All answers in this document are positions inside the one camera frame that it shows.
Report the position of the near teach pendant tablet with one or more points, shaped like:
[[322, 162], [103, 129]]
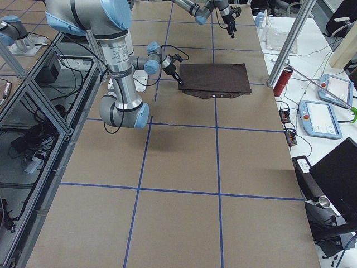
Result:
[[319, 120]]

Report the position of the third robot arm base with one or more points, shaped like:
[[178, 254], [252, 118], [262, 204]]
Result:
[[15, 36]]

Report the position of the grey usb hub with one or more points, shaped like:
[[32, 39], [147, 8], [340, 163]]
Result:
[[290, 137], [284, 116]]

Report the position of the steel cup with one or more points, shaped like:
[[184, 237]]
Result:
[[321, 202]]

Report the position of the black box with label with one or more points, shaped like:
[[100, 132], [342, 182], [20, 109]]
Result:
[[307, 184]]

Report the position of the red water bottle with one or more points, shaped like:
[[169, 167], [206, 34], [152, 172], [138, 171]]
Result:
[[282, 81]]

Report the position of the teach pendant tablet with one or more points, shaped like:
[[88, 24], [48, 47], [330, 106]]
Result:
[[340, 87], [319, 120]]

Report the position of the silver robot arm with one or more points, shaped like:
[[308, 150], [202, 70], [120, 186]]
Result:
[[109, 22], [224, 8]]

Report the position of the right grey usb hub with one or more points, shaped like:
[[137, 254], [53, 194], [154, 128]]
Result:
[[290, 137]]

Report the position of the brown t-shirt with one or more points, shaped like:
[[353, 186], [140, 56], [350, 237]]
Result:
[[214, 80]]

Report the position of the aluminium frame post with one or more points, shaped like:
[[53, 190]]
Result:
[[293, 34]]

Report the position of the metal reacher grabber tool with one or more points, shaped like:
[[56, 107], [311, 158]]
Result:
[[344, 103]]

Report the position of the left grey usb hub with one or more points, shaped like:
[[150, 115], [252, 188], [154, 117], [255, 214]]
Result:
[[284, 116]]

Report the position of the brown paper table cover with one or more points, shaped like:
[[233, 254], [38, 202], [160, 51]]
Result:
[[207, 183]]

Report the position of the black monitor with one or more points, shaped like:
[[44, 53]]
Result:
[[335, 174]]

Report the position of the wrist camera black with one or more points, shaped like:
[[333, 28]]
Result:
[[235, 11], [176, 57]]

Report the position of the far teach pendant tablet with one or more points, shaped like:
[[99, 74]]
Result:
[[340, 87]]

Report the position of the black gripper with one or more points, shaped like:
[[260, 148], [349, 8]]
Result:
[[170, 69], [227, 18]]

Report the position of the clear plastic bag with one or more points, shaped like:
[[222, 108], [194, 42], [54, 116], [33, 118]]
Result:
[[275, 38]]

